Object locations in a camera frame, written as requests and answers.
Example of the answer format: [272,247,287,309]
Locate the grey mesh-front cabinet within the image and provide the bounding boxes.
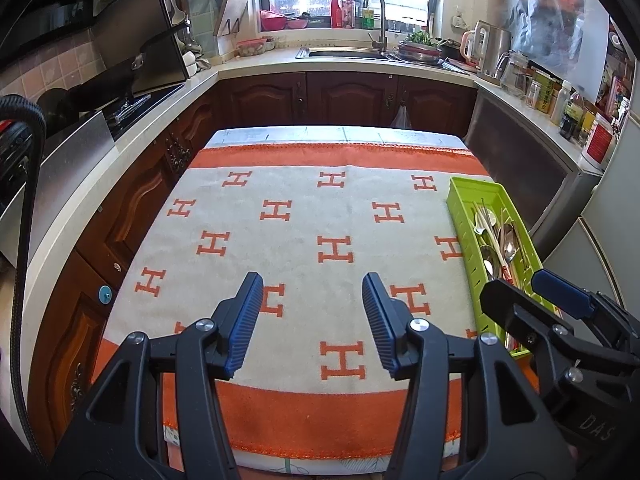
[462,82,606,246]

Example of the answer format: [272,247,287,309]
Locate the orange beige printed blanket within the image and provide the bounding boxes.
[90,142,541,461]

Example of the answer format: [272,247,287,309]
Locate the row of condiment bottles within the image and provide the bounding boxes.
[525,67,601,141]

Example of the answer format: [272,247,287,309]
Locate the dark wooden kitchen cabinets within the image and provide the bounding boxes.
[30,71,478,461]

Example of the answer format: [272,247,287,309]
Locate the large clear plastic bag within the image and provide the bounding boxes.
[505,0,601,101]

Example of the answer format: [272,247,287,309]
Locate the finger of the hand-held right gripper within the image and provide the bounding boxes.
[479,277,581,396]
[531,268,640,356]

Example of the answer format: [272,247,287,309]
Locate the clear food container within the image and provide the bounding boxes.
[236,37,268,58]

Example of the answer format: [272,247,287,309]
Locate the black cooktop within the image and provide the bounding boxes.
[105,82,186,141]

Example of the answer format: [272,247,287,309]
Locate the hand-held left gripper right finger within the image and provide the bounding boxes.
[361,272,576,480]

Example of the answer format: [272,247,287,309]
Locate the white kitchen countertop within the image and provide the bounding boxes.
[0,35,501,311]

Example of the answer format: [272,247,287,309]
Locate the green plastic tray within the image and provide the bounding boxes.
[446,176,546,358]

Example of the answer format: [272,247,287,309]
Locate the black braided cable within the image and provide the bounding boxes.
[0,95,48,466]

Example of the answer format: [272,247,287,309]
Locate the glass pitcher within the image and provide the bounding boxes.
[500,50,531,98]

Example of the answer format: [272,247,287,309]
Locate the pink basket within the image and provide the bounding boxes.
[259,9,288,31]

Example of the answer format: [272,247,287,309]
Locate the white electric kettle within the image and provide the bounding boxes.
[460,20,511,73]

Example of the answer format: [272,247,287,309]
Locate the steel sink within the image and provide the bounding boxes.
[295,45,401,61]

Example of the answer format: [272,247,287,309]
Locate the white chopstick red stripes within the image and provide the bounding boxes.
[477,205,516,286]

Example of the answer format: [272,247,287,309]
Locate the steel basin with vegetables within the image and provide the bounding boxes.
[392,30,443,63]

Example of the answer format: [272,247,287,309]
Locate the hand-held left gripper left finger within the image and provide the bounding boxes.
[50,271,265,480]

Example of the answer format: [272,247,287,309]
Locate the steel faucet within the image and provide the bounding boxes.
[362,0,391,53]

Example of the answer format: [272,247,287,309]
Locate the steel splash panel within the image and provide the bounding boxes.
[40,110,116,221]

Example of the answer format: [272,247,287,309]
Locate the wooden cutting board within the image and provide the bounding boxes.
[212,0,251,38]

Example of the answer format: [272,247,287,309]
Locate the black range hood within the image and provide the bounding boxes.
[95,0,193,98]

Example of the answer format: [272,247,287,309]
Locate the red label box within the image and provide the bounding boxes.
[582,115,618,168]

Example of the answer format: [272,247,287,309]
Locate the hanging plastic bag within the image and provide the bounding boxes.
[389,105,413,131]

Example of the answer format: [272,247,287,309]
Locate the large steel spoon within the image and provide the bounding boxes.
[480,242,496,281]
[500,222,521,266]

